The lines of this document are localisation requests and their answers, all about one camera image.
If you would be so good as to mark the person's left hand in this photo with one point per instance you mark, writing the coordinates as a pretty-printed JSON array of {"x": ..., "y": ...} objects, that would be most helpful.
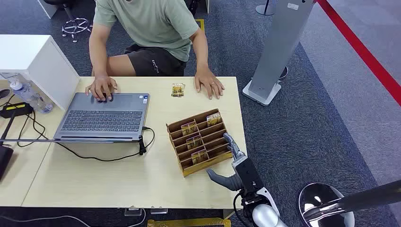
[{"x": 208, "y": 81}]

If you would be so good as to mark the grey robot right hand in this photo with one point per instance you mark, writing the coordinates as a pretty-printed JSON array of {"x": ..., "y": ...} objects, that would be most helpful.
[{"x": 225, "y": 183}]

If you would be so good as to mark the person's right hand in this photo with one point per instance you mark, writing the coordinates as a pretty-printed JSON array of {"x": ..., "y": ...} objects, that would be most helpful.
[{"x": 101, "y": 87}]

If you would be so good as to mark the yellow hotel key card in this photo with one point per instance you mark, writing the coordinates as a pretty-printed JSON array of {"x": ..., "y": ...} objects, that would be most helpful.
[
  {"x": 199, "y": 156},
  {"x": 214, "y": 119},
  {"x": 178, "y": 90},
  {"x": 194, "y": 142},
  {"x": 189, "y": 128}
]

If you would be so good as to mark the person's right forearm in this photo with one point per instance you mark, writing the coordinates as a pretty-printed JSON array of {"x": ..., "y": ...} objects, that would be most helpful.
[{"x": 97, "y": 59}]

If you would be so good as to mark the person's left forearm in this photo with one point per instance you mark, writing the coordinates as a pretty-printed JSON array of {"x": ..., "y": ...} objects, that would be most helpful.
[{"x": 202, "y": 51}]

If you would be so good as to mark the wooden card holder rack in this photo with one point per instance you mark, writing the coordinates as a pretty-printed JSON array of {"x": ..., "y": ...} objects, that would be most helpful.
[{"x": 203, "y": 166}]

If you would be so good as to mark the person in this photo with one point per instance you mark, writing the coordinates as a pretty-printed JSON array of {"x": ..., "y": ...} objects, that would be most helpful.
[{"x": 150, "y": 25}]

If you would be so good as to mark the grey laptop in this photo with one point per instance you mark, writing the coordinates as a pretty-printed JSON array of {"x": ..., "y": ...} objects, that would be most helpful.
[{"x": 103, "y": 120}]

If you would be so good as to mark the yellow floor tape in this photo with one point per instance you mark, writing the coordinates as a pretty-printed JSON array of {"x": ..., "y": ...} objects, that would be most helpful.
[
  {"x": 201, "y": 25},
  {"x": 188, "y": 223}
]

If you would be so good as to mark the office chair chrome base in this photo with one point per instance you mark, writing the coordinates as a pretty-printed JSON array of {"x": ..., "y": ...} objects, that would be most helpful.
[{"x": 75, "y": 26}]

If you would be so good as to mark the clear plastic water bottle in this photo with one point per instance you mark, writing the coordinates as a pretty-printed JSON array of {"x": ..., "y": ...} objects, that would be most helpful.
[{"x": 31, "y": 98}]

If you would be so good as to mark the white cabinet box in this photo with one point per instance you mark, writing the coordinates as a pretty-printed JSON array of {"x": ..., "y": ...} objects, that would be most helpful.
[{"x": 31, "y": 62}]

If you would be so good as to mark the grey kiosk stand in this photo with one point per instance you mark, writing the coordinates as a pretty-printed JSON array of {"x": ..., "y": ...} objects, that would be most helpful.
[{"x": 275, "y": 47}]

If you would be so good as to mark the black power adapter yellow label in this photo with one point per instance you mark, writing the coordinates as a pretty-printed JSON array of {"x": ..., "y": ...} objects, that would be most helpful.
[{"x": 15, "y": 109}]

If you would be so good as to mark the grey stanchion round base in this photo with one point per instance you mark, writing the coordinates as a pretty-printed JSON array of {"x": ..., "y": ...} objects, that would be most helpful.
[{"x": 264, "y": 9}]

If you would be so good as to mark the chrome stanchion with dark pole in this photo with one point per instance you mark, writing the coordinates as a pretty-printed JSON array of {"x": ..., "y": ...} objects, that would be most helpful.
[{"x": 316, "y": 200}]

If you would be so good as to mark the black router with antenna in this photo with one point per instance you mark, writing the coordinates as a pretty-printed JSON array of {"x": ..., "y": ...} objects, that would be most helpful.
[{"x": 4, "y": 159}]

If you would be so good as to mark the red barrier belt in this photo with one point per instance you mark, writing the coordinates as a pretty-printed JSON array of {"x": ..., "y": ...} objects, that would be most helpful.
[{"x": 360, "y": 50}]

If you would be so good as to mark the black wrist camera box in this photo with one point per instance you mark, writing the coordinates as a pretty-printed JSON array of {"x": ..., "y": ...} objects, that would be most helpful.
[{"x": 249, "y": 175}]

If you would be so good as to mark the clear desk bracket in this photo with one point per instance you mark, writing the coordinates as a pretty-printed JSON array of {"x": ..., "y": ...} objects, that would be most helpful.
[
  {"x": 158, "y": 210},
  {"x": 133, "y": 212}
]

